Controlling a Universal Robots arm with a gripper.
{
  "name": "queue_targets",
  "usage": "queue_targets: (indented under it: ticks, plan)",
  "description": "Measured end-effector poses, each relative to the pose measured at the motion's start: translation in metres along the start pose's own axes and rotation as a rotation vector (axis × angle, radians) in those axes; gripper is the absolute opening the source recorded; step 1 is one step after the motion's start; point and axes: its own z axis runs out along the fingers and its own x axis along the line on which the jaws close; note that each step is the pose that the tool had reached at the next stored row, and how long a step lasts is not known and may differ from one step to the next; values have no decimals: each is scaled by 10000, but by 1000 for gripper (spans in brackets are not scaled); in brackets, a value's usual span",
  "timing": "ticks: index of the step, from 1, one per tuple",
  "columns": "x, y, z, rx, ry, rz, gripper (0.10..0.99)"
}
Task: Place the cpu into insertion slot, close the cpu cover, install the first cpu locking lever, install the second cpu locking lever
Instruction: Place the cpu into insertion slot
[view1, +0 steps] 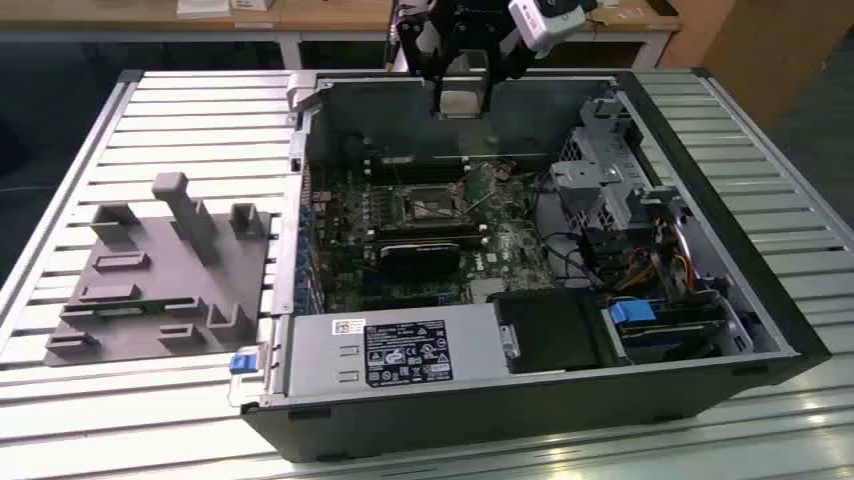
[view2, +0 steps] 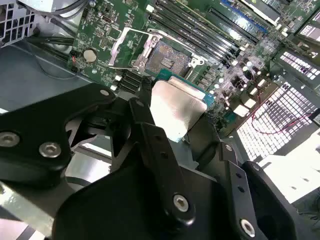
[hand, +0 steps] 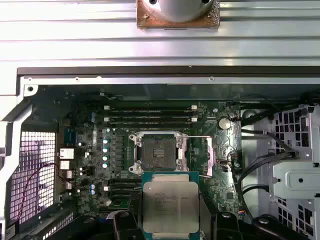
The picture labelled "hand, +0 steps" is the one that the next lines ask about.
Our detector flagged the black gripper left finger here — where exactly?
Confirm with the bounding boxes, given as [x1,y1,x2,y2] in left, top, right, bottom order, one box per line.
[71,209,144,240]

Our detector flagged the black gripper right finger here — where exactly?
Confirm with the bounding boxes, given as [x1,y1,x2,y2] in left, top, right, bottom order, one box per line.
[199,199,311,240]

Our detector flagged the silver CPU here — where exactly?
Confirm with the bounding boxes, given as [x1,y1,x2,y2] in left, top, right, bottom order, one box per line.
[141,171,201,240]

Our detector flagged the metal socket cover frame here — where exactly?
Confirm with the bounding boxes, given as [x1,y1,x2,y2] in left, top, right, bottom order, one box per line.
[186,135,214,177]

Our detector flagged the RAM slot black clips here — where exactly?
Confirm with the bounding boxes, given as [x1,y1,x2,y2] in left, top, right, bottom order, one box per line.
[107,110,198,116]
[107,121,198,128]
[109,177,143,185]
[109,191,143,198]

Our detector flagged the RAM slot white clips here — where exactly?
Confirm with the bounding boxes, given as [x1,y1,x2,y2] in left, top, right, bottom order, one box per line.
[103,184,143,191]
[103,116,198,123]
[103,104,198,111]

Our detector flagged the metal CPU socket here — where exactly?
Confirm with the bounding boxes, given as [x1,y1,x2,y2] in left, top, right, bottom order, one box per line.
[128,132,190,175]

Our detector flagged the green RAM stick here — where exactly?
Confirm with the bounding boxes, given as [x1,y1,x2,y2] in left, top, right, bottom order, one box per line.
[109,197,144,209]

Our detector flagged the green motherboard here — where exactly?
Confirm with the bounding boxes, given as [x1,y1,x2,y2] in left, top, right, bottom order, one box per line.
[56,98,243,227]

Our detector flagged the perforated metal drive cage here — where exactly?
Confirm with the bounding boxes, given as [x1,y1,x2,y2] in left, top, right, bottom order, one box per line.
[271,104,320,240]

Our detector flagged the round coin battery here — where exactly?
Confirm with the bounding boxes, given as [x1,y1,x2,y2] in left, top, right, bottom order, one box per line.
[217,117,231,130]

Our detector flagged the blue connector block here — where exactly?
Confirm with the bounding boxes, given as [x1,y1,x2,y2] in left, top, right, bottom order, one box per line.
[63,128,76,146]

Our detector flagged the black open PC case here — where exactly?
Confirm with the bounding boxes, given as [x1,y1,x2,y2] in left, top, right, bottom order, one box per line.
[0,66,320,240]

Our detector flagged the black cable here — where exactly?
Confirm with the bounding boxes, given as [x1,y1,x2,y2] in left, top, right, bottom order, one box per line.
[236,152,276,201]
[239,93,301,161]

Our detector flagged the red black twisted wire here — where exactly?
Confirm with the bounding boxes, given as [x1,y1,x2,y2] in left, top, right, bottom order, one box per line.
[17,162,63,222]

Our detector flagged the brown square base plate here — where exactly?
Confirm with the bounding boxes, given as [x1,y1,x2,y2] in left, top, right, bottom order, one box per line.
[136,0,221,31]

